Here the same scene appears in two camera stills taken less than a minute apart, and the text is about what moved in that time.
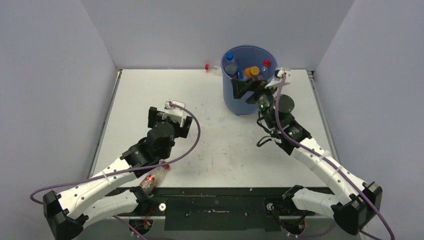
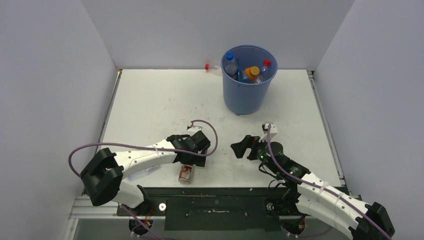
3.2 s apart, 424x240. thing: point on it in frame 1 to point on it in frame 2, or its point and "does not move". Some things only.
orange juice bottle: (253, 70) does not move
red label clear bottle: (266, 64) does not move
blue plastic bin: (243, 62) does not move
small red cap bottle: (149, 182) to (184, 174)
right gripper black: (240, 87) to (249, 141)
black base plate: (253, 209) does not move
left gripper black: (155, 116) to (196, 160)
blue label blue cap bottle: (230, 62) does not move
